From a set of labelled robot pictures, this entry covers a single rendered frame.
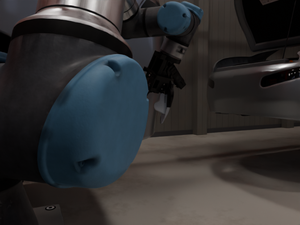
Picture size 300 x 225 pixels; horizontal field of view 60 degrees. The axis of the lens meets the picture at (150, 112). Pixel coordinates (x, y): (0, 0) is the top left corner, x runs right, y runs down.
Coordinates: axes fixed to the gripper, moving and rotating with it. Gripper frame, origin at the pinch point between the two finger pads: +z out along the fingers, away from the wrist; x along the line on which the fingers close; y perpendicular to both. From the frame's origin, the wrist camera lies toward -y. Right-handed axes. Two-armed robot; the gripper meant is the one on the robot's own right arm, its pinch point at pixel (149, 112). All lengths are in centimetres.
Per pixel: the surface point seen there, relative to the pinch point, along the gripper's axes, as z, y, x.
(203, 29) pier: -53, -444, -406
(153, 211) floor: 116, -102, -48
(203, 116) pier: 135, -476, -308
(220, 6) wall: -125, -505, -444
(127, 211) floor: 125, -85, -61
